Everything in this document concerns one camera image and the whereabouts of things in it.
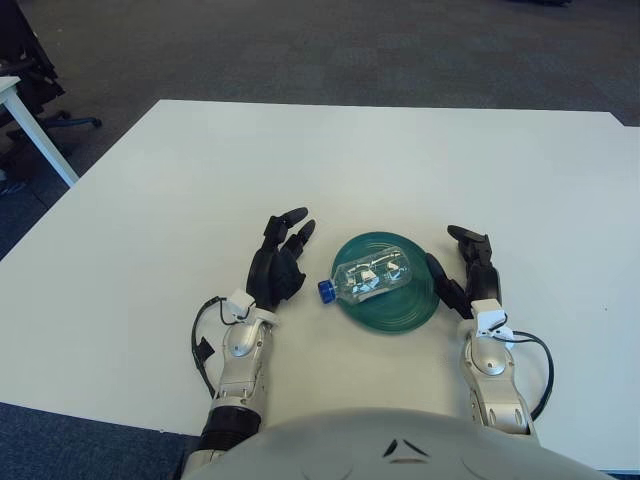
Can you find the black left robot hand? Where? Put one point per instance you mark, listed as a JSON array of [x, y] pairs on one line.
[[272, 275]]

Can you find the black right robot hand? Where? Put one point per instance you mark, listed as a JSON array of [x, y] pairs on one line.
[[482, 282]]

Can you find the clear bottle with blue cap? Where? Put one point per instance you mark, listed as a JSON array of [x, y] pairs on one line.
[[370, 277]]

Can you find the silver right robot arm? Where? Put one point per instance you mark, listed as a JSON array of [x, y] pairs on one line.
[[495, 380]]

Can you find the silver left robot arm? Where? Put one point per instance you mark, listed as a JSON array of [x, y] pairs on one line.
[[240, 365]]

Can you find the green round plate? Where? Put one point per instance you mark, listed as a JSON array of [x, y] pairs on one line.
[[410, 310]]

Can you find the white right wrist connector box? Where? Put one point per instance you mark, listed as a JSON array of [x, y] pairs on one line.
[[490, 317]]

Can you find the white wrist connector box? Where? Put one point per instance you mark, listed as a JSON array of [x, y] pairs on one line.
[[241, 302], [490, 317]]

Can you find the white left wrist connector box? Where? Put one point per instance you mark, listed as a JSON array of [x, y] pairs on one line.
[[241, 302]]

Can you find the grey robot torso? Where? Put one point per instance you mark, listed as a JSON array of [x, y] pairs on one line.
[[400, 450]]

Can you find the white side table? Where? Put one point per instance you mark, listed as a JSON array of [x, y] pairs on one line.
[[30, 127]]

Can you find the black office chair base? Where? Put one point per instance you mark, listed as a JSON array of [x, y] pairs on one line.
[[30, 65]]

